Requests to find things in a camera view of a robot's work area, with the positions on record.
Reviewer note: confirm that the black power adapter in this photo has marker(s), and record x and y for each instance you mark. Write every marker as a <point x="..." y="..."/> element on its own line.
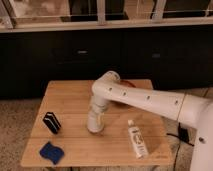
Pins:
<point x="183" y="134"/>

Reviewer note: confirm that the wooden table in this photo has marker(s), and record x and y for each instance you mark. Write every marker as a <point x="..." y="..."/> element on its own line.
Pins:
<point x="69" y="101"/>

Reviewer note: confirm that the white tube bottle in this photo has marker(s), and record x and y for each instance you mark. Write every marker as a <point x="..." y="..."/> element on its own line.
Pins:
<point x="137" y="140"/>

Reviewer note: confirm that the orange bowl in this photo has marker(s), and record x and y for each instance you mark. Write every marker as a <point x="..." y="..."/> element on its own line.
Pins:
<point x="127" y="84"/>

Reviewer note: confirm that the blue sponge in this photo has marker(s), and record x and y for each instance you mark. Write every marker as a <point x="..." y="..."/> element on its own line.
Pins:
<point x="51" y="152"/>

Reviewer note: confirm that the white ceramic cup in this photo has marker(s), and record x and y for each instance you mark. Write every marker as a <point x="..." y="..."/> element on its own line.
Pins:
<point x="94" y="122"/>

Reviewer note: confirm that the dark cabinet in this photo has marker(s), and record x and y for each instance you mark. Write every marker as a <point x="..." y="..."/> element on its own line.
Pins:
<point x="173" y="57"/>

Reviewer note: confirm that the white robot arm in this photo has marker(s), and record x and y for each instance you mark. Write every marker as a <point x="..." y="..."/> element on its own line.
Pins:
<point x="194" y="111"/>

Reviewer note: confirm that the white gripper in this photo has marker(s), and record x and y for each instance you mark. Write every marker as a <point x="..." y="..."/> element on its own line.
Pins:
<point x="98" y="106"/>

